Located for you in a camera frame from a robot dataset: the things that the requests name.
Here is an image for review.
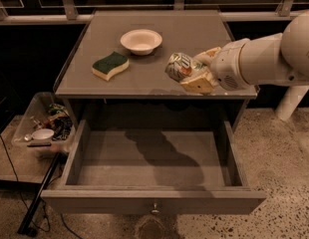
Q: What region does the open grey top drawer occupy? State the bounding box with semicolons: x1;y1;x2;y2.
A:
42;111;266;215

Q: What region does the metal drawer knob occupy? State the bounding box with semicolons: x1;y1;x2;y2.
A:
151;203;160;215

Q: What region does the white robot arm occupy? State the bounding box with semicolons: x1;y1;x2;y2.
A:
180;10;309;94

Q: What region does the black table leg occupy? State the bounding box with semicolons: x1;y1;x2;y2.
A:
17;153;61;235

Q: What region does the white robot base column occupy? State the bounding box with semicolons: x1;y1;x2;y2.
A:
275;86;309;120

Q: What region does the crushed 7up can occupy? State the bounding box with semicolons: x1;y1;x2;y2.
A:
164;53;207;82

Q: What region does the black cable on floor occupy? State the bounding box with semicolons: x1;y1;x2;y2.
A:
0;134;83;239

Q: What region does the metal railing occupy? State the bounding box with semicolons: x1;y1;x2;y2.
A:
0;0;309;25

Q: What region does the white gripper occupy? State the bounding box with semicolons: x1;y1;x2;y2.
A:
180;38;249;94

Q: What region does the green and yellow sponge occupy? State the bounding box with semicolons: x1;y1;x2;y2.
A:
92;52;130;82

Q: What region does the small white bowl in bin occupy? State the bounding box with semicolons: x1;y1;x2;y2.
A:
32;128;54;140

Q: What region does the clear plastic bin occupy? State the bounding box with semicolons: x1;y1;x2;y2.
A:
12;92;76;158

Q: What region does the grey cabinet with counter top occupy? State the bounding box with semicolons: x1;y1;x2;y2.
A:
53;9;261;131

